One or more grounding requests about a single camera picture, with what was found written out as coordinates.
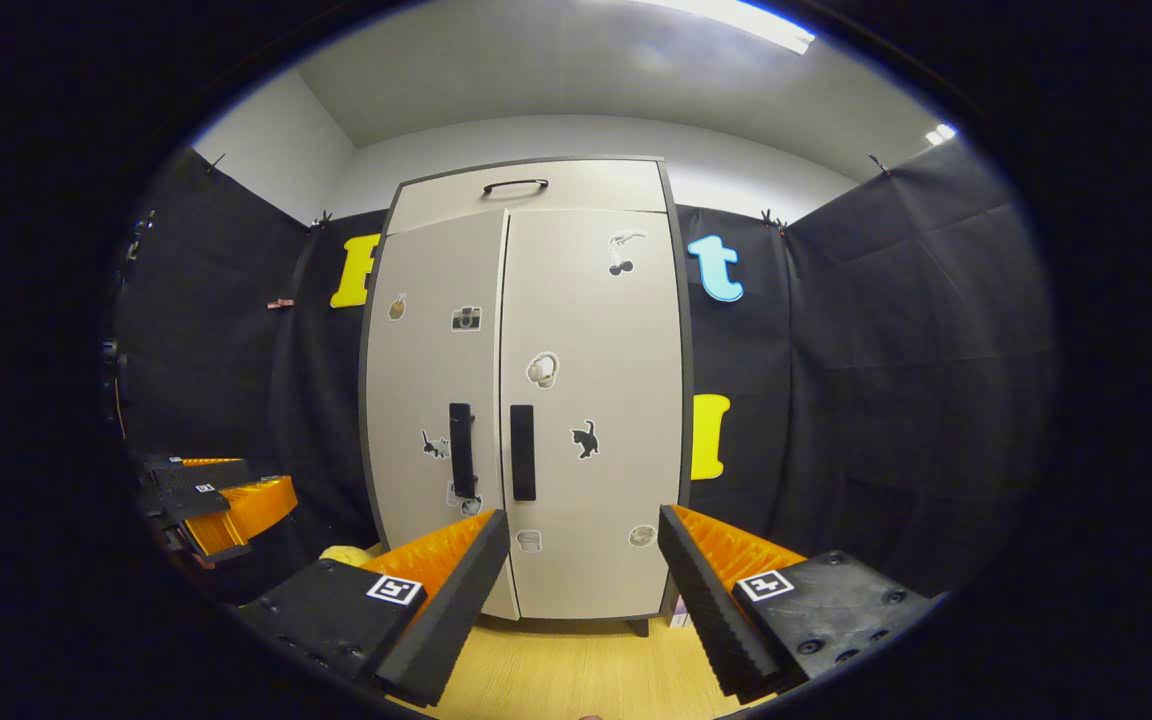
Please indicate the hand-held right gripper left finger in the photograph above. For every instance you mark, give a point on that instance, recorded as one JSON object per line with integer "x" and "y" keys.
{"x": 456, "y": 610}

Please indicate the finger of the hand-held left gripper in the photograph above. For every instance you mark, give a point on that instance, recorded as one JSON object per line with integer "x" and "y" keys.
{"x": 181, "y": 475}
{"x": 191, "y": 505}

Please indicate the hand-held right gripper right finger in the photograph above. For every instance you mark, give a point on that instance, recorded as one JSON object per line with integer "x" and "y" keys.
{"x": 706, "y": 600}

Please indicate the white shoe cabinet door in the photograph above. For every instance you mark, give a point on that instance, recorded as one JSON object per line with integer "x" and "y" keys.
{"x": 426, "y": 380}
{"x": 616, "y": 360}

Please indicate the white shoe cabinet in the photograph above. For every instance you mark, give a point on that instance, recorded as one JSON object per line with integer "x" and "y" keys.
{"x": 536, "y": 190}

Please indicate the white cabinet drawer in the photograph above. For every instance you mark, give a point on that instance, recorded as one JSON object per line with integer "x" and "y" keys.
{"x": 596, "y": 185}

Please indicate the yellow object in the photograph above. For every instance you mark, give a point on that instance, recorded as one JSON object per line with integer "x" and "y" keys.
{"x": 346, "y": 556}

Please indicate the black backdrop cloth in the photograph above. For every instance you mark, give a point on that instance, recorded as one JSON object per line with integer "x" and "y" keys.
{"x": 886, "y": 350}

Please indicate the small ceiling light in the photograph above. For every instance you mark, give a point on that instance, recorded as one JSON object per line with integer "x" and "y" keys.
{"x": 941, "y": 134}

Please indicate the long ceiling light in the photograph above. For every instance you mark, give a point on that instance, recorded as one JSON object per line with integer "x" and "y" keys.
{"x": 736, "y": 22}

